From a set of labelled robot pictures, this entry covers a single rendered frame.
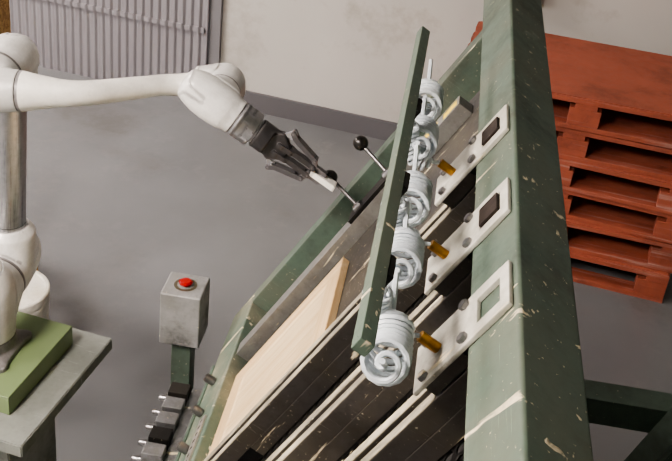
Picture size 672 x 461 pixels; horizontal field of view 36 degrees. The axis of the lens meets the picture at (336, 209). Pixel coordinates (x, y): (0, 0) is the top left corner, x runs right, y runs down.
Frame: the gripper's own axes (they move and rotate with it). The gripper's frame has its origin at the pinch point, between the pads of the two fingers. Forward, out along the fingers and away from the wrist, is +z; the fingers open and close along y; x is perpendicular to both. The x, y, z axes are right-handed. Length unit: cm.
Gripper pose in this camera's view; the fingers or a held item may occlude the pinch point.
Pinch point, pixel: (323, 179)
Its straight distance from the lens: 256.5
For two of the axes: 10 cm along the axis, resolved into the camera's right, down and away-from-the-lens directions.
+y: 5.8, -6.7, -4.6
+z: 8.0, 5.7, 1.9
